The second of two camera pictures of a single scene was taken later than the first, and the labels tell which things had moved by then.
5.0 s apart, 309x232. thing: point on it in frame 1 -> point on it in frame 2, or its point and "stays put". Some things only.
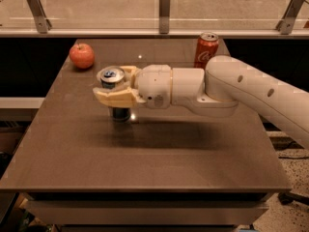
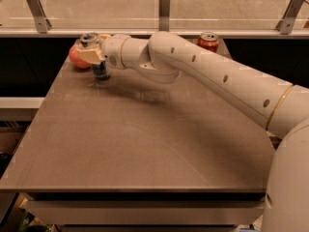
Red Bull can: x=110 y=76 -> x=91 y=41
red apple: x=82 y=55 stays put
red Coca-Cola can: x=207 y=46 stays put
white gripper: x=154 y=85 -> x=112 y=51
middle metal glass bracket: x=164 y=11 stays put
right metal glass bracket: x=286 y=23 stays put
